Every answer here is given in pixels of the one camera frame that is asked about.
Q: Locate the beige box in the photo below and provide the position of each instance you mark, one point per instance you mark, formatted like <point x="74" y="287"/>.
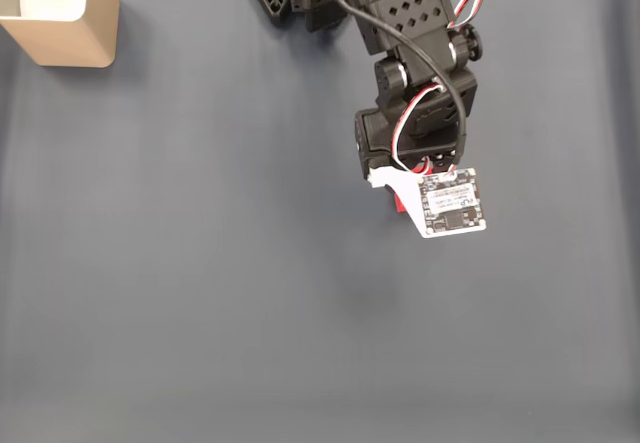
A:
<point x="75" y="43"/>

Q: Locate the red cube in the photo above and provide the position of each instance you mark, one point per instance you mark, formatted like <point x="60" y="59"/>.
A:
<point x="400" y="205"/>

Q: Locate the grey table mat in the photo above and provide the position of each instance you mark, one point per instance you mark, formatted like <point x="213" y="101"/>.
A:
<point x="200" y="263"/>

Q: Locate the camera board on white mount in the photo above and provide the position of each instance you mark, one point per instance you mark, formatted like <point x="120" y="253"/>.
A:
<point x="450" y="208"/>

